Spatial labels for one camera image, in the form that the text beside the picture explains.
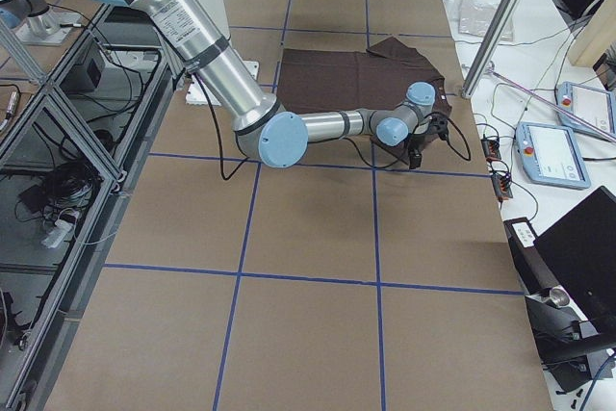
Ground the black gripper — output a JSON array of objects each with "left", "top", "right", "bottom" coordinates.
[{"left": 406, "top": 132, "right": 432, "bottom": 169}]

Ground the dark brown t-shirt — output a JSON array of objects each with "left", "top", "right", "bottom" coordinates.
[{"left": 276, "top": 37, "right": 452, "bottom": 165}]

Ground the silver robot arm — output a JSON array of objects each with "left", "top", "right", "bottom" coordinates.
[
  {"left": 96, "top": 0, "right": 436, "bottom": 168},
  {"left": 1, "top": 0, "right": 49, "bottom": 29}
]

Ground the near blue teach pendant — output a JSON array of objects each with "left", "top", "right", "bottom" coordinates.
[{"left": 515, "top": 122, "right": 591, "bottom": 190}]

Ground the blue teach pendant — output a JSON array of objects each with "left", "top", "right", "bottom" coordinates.
[
  {"left": 515, "top": 122, "right": 591, "bottom": 190},
  {"left": 556, "top": 82, "right": 615, "bottom": 139}
]

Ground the clear plastic bag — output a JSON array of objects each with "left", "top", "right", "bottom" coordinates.
[{"left": 454, "top": 0, "right": 500, "bottom": 38}]

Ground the black box white label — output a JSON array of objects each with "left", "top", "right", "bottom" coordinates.
[{"left": 503, "top": 218, "right": 559, "bottom": 295}]

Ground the black laptop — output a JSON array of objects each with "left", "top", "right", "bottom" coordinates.
[{"left": 535, "top": 186, "right": 616, "bottom": 332}]

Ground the far blue teach pendant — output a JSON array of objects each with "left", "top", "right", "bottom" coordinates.
[{"left": 556, "top": 82, "right": 615, "bottom": 139}]

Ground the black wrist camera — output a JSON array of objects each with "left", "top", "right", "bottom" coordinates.
[{"left": 427, "top": 114, "right": 449, "bottom": 141}]

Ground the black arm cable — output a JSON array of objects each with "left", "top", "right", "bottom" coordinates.
[{"left": 191, "top": 71, "right": 473, "bottom": 180}]

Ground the aluminium frame post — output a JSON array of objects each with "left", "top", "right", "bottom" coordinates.
[{"left": 461, "top": 0, "right": 521, "bottom": 99}]

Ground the aluminium side frame rail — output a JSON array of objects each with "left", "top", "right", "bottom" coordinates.
[{"left": 1, "top": 7, "right": 181, "bottom": 410}]

